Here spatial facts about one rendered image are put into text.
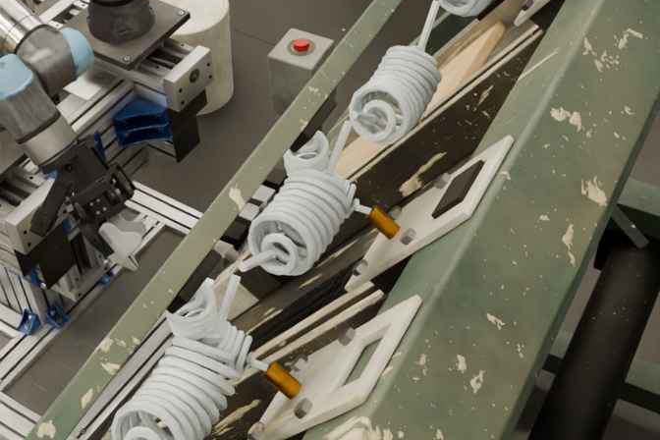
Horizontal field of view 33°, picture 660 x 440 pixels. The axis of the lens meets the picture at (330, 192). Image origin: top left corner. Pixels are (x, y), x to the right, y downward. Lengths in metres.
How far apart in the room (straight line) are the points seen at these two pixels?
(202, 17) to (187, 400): 2.91
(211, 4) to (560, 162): 2.86
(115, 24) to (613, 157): 1.65
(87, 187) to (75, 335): 1.41
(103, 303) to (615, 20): 2.18
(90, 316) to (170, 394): 2.21
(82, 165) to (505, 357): 0.92
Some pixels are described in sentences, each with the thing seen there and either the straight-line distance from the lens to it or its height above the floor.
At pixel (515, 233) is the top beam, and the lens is 0.88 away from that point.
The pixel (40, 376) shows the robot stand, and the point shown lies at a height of 0.21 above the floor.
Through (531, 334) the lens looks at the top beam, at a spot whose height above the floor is 1.87.
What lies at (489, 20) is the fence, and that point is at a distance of 2.00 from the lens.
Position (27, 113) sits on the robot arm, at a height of 1.53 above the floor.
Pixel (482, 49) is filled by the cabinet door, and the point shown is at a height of 1.35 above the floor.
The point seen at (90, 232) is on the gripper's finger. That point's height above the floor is 1.37.
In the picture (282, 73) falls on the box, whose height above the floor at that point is 0.89.
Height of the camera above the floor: 2.55
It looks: 46 degrees down
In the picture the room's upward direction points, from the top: 2 degrees counter-clockwise
